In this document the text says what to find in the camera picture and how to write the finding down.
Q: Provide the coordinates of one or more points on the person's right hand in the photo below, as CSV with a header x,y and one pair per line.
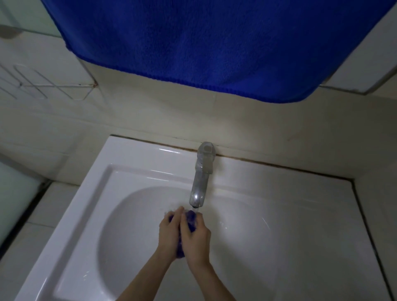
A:
x,y
198,245

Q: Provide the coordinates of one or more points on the white patterned wall cabinet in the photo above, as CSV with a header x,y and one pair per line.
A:
x,y
369,59

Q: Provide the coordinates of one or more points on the person's left forearm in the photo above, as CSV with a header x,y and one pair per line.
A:
x,y
145,279

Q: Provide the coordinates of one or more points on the frosted glass partition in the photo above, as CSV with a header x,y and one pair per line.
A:
x,y
15,198

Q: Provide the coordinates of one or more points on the white ceramic sink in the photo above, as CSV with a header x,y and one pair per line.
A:
x,y
294,223

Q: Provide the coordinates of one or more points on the chrome faucet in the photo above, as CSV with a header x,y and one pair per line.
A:
x,y
200,180

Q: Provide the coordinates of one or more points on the person's right forearm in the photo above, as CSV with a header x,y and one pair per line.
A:
x,y
214,285

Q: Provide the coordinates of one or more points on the large blue towel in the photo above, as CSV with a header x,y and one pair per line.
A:
x,y
217,40

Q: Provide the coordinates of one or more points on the person's left hand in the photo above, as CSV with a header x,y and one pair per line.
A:
x,y
169,235

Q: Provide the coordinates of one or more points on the small blue cleaning cloth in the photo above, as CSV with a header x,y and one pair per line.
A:
x,y
189,218

